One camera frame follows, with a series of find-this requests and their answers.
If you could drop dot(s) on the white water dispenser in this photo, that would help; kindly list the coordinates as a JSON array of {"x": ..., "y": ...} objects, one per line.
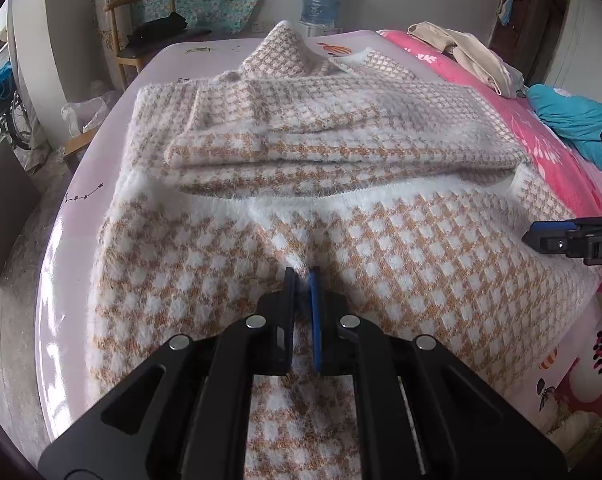
[{"x": 321, "y": 30}]

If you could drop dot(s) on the wooden chair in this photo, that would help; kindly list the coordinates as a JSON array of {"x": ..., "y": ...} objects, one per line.
[{"x": 131, "y": 55}]

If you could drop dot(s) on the black bag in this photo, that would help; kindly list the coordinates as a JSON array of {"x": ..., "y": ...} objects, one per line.
[{"x": 158, "y": 25}]

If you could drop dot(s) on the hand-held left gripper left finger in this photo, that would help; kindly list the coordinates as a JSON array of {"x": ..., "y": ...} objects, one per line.
[{"x": 282, "y": 332}]

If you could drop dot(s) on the clear plastic bag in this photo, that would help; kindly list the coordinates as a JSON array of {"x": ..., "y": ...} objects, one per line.
[{"x": 83, "y": 112}]

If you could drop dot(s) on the beige houndstooth fuzzy coat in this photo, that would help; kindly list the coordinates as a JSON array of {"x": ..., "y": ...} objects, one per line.
[{"x": 381, "y": 240}]

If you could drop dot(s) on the small wooden stool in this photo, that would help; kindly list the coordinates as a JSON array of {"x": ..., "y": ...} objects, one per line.
[{"x": 78, "y": 144}]

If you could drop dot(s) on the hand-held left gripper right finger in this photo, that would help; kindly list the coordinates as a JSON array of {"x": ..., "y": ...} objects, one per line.
[{"x": 315, "y": 320}]

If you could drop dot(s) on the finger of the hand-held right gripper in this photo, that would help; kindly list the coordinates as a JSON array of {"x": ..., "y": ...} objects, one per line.
[
  {"x": 553, "y": 225},
  {"x": 551, "y": 244}
]

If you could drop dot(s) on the dark wooden door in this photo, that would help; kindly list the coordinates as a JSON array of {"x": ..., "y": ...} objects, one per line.
[{"x": 531, "y": 25}]

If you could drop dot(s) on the wheelchair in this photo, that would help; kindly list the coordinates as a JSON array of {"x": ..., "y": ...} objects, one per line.
[{"x": 13, "y": 115}]

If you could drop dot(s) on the pink floral blanket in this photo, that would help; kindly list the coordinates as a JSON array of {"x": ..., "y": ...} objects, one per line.
[{"x": 546, "y": 132}]

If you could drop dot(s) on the beige clothes pile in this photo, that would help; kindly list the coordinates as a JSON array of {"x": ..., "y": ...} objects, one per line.
[{"x": 473, "y": 55}]

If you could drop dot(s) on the blue face mask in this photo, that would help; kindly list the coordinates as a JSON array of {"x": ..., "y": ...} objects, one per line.
[{"x": 506, "y": 11}]

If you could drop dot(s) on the dark cabinet with clutter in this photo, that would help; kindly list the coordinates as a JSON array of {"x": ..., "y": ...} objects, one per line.
[{"x": 3, "y": 210}]

